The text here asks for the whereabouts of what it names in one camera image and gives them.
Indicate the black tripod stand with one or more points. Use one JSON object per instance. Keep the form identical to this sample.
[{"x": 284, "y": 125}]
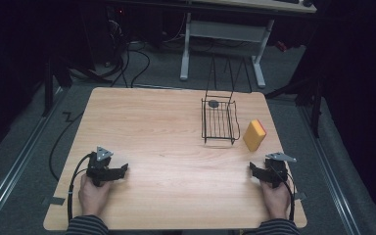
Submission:
[{"x": 310, "y": 94}]

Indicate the metal floor rail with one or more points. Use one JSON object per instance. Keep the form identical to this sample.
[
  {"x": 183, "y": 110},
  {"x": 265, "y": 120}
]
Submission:
[
  {"x": 331, "y": 176},
  {"x": 11, "y": 176}
]

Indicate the small red object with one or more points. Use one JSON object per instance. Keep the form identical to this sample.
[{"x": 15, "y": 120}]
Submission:
[{"x": 281, "y": 46}]

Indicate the yellow sponge with orange top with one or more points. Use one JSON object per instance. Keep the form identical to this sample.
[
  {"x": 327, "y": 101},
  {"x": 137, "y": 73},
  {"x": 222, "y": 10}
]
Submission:
[{"x": 254, "y": 136}]

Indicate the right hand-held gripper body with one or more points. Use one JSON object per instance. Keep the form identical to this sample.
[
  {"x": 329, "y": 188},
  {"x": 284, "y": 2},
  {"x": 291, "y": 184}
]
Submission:
[{"x": 276, "y": 169}]

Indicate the grey tape piece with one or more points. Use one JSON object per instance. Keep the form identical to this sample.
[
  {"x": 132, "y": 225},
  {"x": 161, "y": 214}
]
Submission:
[
  {"x": 300, "y": 196},
  {"x": 54, "y": 200}
]

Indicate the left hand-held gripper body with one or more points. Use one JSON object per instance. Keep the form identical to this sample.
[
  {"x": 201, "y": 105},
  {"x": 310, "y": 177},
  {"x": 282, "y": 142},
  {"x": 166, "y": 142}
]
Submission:
[{"x": 100, "y": 164}]

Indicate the black round suction cup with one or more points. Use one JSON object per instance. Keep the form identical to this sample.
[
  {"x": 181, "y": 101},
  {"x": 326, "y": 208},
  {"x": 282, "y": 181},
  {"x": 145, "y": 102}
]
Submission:
[{"x": 213, "y": 103}]

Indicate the person's left hand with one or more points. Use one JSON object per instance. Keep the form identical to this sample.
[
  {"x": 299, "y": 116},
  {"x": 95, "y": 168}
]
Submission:
[{"x": 93, "y": 196}]

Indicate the white metal frame desk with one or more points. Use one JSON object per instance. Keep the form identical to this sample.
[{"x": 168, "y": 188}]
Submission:
[{"x": 225, "y": 31}]

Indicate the dark computer tower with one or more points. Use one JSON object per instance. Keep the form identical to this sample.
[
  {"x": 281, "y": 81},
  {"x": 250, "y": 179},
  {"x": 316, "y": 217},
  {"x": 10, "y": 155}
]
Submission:
[{"x": 116, "y": 32}]

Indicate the person's right hand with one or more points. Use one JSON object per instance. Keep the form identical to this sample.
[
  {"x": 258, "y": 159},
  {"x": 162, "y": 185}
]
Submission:
[{"x": 276, "y": 200}]

